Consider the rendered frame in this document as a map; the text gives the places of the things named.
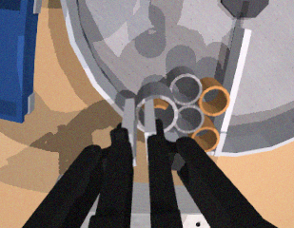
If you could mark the bronze bushing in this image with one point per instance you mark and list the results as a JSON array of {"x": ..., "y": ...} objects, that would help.
[
  {"x": 211, "y": 138},
  {"x": 160, "y": 103},
  {"x": 218, "y": 105}
]

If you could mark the blue crate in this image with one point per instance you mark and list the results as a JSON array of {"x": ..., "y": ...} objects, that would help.
[{"x": 16, "y": 89}]

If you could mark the grey metal bushing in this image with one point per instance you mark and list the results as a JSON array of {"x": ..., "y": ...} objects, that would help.
[
  {"x": 156, "y": 90},
  {"x": 189, "y": 96},
  {"x": 193, "y": 122}
]

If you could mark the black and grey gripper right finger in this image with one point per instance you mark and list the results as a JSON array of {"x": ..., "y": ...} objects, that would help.
[{"x": 219, "y": 200}]

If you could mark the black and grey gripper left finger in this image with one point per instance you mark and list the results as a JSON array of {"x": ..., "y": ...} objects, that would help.
[{"x": 67, "y": 204}]

